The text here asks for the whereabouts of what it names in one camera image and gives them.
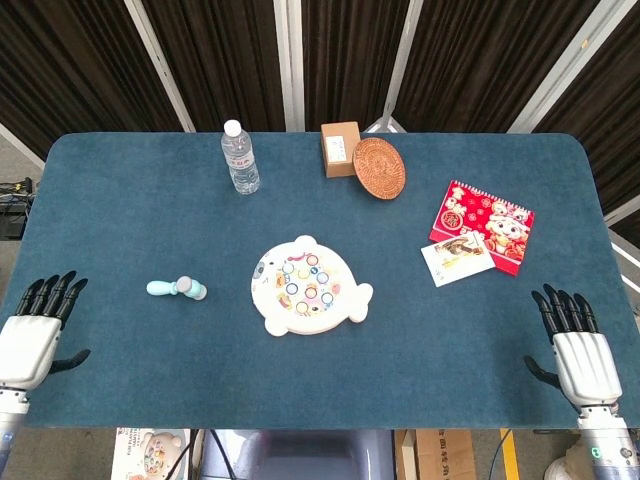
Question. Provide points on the toy packaging box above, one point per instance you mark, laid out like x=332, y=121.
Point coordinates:
x=145, y=455

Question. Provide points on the white crumpled bag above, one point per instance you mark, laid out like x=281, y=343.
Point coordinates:
x=562, y=467

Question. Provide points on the dark partition screen white frames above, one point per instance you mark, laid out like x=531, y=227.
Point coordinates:
x=225, y=60

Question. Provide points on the clear plastic water bottle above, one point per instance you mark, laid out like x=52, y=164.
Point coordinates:
x=241, y=165

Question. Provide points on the lavender robot torso base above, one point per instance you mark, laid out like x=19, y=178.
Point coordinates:
x=300, y=455

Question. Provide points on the small brown cardboard box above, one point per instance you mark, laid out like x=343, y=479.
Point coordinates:
x=337, y=150

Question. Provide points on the red cartoon desk calendar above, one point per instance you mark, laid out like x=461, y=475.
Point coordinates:
x=480, y=215

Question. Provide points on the right silver lavender robot arm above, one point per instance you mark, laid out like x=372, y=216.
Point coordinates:
x=610, y=445

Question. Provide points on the white picture card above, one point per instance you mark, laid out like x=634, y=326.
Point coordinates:
x=460, y=265

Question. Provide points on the blue felt table mat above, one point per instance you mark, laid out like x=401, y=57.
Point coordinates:
x=150, y=200

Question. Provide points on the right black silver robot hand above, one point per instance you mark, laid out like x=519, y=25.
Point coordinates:
x=587, y=365

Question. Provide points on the light blue toy rod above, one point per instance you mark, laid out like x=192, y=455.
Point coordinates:
x=167, y=288

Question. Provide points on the round woven rattan coaster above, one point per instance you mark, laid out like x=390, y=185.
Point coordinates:
x=380, y=169

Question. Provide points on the large brown cardboard carton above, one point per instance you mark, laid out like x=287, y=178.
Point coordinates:
x=445, y=455

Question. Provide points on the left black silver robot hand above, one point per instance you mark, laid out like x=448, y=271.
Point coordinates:
x=27, y=345

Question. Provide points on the white fish toy board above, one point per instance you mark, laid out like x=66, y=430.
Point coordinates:
x=345, y=305

